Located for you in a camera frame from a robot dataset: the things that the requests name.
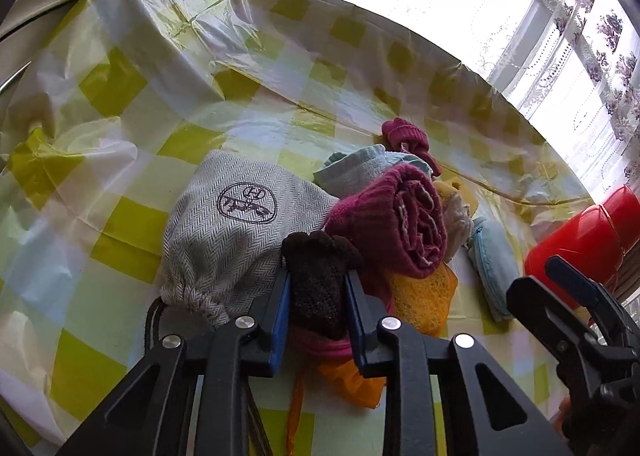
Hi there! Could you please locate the person's right hand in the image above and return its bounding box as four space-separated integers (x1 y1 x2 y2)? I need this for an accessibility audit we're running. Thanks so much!
549 395 576 439

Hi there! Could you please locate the light blue towel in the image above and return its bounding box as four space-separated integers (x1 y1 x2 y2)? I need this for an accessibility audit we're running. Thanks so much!
313 145 433 199

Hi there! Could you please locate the light blue fabric pouch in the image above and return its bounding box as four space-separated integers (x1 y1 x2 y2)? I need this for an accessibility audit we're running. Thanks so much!
467 216 523 322

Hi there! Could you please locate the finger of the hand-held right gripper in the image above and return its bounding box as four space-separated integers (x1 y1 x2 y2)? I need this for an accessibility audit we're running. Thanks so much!
506 275 601 387
545 256 626 332

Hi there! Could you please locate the maroon rolled knit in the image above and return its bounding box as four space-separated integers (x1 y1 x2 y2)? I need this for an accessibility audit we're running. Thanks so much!
324 163 448 279

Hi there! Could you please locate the cream cloth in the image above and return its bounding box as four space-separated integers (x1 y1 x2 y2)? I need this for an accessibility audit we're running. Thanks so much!
440 196 475 263

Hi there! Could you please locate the green checkered plastic tablecloth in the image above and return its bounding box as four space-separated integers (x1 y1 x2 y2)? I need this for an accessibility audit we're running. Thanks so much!
0 0 601 456

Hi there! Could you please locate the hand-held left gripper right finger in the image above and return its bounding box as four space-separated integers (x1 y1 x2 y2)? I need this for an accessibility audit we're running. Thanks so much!
342 269 573 456

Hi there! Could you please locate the dark brown knit sock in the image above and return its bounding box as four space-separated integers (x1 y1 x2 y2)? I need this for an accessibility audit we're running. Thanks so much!
281 231 366 341

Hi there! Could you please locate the herringbone drawstring pouch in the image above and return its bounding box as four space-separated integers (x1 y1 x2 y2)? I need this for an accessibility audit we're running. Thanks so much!
142 149 341 354

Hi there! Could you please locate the round yellow sponge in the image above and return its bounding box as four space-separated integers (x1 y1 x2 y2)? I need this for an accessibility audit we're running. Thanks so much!
385 263 458 339

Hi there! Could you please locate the white floral lace curtain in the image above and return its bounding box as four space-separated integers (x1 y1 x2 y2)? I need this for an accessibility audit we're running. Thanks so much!
460 0 640 217

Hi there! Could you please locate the orange organza bag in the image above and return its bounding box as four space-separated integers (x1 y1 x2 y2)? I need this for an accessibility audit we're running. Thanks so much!
285 263 458 456

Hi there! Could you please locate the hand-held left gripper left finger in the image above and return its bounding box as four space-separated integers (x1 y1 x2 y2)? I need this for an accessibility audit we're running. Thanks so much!
57 263 293 456

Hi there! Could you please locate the red plastic jug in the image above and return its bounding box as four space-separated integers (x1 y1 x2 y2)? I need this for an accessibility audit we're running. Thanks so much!
523 185 640 332

